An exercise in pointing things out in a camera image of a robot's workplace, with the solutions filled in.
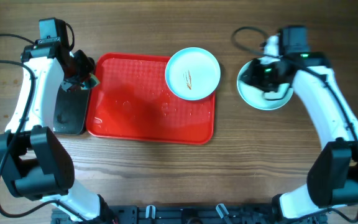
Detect green yellow sponge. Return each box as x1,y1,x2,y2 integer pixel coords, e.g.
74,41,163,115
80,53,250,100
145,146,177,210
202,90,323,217
82,73,100,90

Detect light blue plate front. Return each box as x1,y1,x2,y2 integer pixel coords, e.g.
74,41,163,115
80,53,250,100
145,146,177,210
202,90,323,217
237,62,293,111

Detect light blue plate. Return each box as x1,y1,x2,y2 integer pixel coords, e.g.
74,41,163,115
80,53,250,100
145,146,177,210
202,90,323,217
165,47,221,101
237,62,293,111

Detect light blue plate back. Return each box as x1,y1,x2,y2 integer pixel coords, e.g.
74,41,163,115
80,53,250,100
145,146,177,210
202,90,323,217
165,47,221,101

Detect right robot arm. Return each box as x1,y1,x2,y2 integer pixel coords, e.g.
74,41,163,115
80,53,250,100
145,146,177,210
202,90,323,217
237,52,358,223

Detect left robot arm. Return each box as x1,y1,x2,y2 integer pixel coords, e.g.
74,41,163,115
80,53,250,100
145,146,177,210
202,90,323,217
0,45,114,223

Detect black rectangular tray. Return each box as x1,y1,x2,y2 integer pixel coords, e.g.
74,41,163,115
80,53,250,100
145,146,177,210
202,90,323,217
53,88,90,135

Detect red plastic tray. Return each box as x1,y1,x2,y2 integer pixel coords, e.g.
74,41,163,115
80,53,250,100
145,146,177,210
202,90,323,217
86,53,215,145

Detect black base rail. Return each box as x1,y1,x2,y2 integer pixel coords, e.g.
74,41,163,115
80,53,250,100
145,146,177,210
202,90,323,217
50,202,328,224

